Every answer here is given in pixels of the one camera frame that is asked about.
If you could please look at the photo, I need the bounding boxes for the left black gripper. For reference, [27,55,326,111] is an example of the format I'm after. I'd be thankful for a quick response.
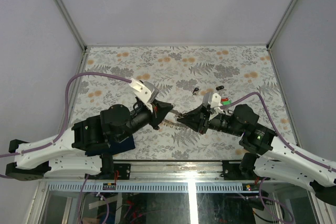
[117,100,175,144]

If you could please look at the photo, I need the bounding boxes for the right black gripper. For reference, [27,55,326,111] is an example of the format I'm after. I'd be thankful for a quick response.
[177,103,244,136]

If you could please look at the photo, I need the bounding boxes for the silver keyring holder with rings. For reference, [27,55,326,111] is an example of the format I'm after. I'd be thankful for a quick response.
[162,110,186,128]

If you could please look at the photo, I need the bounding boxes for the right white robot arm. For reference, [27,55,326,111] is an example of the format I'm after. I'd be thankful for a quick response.
[178,104,335,205]

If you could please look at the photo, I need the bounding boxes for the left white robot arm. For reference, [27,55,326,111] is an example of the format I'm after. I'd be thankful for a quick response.
[4,100,173,182]

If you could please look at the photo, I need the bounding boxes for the green key tag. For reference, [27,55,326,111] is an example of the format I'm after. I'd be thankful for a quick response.
[222,100,232,105]

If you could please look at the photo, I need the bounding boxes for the floral patterned table mat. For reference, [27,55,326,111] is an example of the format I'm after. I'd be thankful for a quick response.
[70,46,296,161]

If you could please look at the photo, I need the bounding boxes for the dark blue cloth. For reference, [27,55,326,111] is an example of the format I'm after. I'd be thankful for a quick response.
[85,136,135,156]

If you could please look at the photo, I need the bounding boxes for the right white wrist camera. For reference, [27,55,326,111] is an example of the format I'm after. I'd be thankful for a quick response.
[202,92,223,113]

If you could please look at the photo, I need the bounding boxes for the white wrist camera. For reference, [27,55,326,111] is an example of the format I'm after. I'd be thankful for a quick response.
[129,78,159,112]
[202,92,223,113]

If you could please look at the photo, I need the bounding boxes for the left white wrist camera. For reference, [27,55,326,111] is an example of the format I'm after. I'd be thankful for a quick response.
[129,78,159,112]

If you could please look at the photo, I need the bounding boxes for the aluminium front rail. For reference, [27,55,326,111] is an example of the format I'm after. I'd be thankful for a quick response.
[39,160,321,182]

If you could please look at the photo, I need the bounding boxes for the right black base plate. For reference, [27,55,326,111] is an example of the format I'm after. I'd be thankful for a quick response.
[221,161,264,180]

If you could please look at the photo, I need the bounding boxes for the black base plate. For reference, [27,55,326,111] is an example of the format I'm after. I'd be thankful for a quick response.
[113,163,131,181]
[221,161,264,180]

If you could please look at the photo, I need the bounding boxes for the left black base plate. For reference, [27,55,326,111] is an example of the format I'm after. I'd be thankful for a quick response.
[113,163,131,181]

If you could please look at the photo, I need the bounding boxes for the slotted grey cable duct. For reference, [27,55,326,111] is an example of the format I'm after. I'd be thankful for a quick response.
[47,182,259,194]

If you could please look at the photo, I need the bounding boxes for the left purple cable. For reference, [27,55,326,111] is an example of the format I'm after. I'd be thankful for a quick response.
[0,71,134,224]

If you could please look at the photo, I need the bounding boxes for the left aluminium frame post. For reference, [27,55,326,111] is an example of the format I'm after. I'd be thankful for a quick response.
[53,0,87,51]

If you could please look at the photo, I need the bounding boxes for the aluminium frame post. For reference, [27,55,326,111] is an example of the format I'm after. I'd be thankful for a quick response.
[53,0,87,51]
[266,0,299,50]

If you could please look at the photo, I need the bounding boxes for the right aluminium frame post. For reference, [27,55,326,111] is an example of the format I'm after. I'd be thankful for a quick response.
[266,0,299,50]

